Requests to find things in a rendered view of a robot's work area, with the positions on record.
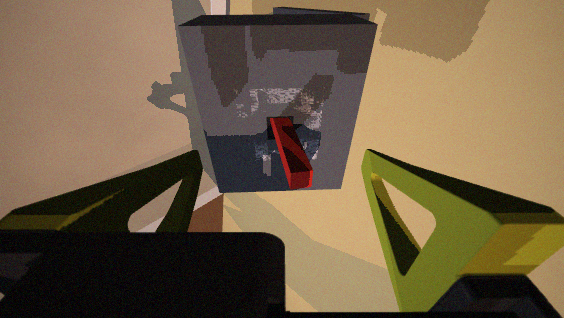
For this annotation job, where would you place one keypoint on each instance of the dark red rectangular bar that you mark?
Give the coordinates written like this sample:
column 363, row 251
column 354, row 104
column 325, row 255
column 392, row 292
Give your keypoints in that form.
column 297, row 167

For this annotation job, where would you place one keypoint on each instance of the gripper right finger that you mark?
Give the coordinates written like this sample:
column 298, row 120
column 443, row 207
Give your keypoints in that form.
column 479, row 231

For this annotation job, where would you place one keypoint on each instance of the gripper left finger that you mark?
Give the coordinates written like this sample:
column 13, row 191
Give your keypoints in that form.
column 107, row 206

